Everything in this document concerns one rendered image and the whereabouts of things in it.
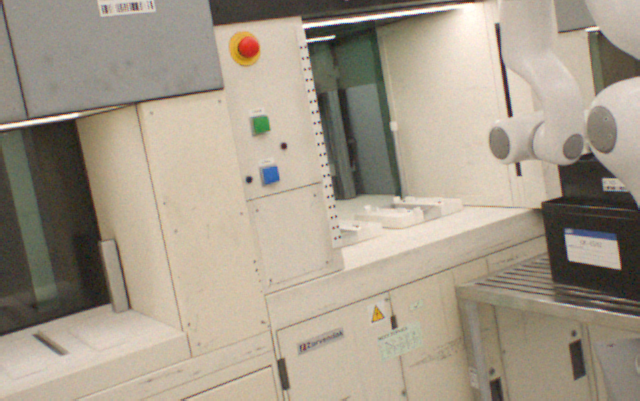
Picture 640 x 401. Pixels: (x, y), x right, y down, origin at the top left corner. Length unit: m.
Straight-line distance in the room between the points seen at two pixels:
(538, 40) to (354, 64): 0.93
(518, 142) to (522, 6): 0.24
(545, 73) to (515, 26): 0.10
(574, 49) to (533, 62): 0.70
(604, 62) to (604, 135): 1.86
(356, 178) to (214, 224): 1.30
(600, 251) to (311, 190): 0.58
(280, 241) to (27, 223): 0.59
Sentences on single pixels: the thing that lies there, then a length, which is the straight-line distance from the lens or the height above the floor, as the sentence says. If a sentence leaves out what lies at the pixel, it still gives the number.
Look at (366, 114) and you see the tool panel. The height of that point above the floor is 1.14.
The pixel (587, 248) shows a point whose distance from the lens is 1.62.
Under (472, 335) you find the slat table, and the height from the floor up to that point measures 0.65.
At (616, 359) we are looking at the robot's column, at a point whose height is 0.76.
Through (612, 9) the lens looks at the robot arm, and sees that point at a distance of 1.19.
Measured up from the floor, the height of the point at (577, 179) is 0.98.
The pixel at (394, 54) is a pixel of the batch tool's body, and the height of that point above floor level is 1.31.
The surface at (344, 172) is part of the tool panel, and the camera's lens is 2.62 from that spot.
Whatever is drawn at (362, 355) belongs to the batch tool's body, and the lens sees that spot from 1.68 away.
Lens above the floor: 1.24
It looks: 7 degrees down
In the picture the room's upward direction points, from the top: 10 degrees counter-clockwise
